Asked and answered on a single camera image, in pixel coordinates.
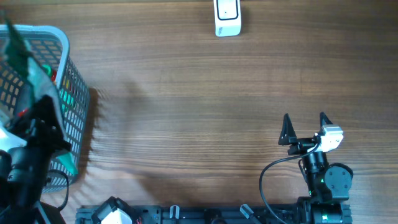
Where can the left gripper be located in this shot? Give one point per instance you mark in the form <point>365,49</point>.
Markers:
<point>41,130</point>

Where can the white barcode scanner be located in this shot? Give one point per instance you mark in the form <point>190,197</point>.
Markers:
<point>228,20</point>

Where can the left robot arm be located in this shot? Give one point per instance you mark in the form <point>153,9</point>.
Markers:
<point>24,174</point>

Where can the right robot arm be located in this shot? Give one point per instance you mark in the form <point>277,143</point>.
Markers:
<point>328,184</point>

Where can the grey plastic mesh basket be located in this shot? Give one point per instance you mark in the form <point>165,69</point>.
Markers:
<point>51,47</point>

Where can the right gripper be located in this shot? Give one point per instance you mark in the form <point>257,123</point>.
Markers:
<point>288,137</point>

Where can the green 3M gloves packet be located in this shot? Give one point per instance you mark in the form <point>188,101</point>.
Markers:
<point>18,55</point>

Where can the yellow bottle green cap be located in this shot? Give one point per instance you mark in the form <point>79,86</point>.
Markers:
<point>51,73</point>

